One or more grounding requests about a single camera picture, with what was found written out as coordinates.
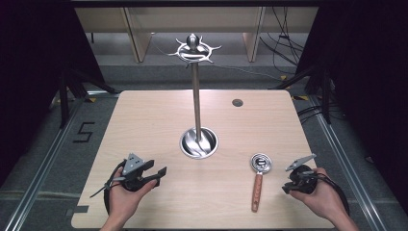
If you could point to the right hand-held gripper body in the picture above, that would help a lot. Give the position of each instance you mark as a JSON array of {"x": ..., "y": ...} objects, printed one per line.
[{"x": 304, "y": 181}]

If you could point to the black metal stand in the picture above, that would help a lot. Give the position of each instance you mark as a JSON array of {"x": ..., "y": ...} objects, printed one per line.
[
  {"x": 64, "y": 102},
  {"x": 326, "y": 102}
]

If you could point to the light wooden shelf unit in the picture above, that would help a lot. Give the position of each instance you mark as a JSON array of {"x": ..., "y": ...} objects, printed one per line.
[{"x": 138, "y": 38}]

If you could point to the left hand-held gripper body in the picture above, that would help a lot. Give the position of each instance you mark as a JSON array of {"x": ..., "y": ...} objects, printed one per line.
[{"x": 133, "y": 165}]

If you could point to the person's left hand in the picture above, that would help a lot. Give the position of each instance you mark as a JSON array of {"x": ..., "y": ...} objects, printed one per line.
[{"x": 123, "y": 202}]

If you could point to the aluminium floor rail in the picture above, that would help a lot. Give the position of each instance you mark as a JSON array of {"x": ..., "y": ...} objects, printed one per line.
[
  {"x": 38, "y": 179},
  {"x": 346, "y": 166}
]

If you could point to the steel utensil rack stand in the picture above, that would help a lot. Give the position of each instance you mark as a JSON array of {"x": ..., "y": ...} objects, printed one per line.
[{"x": 198, "y": 146}]

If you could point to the black curtain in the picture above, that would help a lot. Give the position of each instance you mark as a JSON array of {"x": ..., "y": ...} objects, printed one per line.
[
  {"x": 369, "y": 80},
  {"x": 35, "y": 70}
]

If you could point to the person's right hand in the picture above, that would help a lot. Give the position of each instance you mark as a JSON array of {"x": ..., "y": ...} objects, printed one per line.
[{"x": 325, "y": 199}]

